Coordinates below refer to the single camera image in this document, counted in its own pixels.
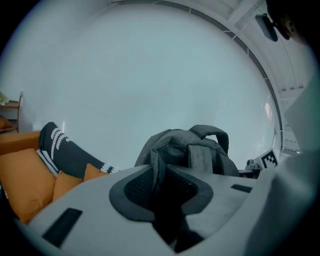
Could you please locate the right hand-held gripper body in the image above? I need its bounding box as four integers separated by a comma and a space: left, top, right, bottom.
239, 147, 280, 179

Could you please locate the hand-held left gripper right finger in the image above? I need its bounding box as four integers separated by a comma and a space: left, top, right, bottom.
165, 165, 272, 256

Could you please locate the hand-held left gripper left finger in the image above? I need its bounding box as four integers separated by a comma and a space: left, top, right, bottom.
13, 164, 176, 256

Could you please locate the dark grey backpack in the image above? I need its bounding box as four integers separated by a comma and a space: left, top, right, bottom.
134, 124, 241, 192

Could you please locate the orange sofa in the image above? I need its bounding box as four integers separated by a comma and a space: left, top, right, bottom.
0, 130, 111, 225

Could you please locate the small orange cushion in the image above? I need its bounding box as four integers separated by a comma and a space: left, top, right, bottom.
51, 169, 85, 203

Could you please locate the black and white knitted blanket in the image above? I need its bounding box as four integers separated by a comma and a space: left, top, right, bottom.
0, 121, 121, 208

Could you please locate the large orange cushion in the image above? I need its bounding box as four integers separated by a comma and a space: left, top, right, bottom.
0, 147, 58, 225

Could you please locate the flat orange pillow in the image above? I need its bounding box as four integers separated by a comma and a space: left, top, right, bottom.
0, 115, 14, 131

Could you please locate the wooden shelf rack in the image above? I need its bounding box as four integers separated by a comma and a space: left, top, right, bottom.
0, 90, 24, 134

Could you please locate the black head-worn camera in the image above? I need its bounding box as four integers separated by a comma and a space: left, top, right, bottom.
254, 13, 279, 43

